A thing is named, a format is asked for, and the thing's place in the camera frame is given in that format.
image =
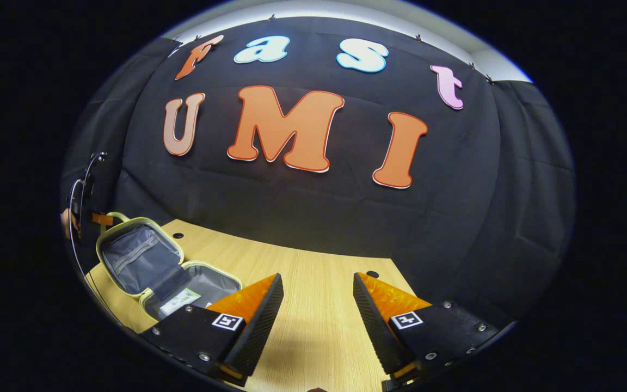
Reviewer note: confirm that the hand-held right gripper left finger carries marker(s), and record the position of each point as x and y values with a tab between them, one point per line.
253	332

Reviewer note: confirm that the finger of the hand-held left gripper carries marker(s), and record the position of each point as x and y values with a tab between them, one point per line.
102	219

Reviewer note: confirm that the large white green cream tube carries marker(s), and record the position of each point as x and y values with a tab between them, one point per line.
180	301

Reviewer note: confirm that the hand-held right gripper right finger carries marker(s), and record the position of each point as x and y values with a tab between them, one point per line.
379	332

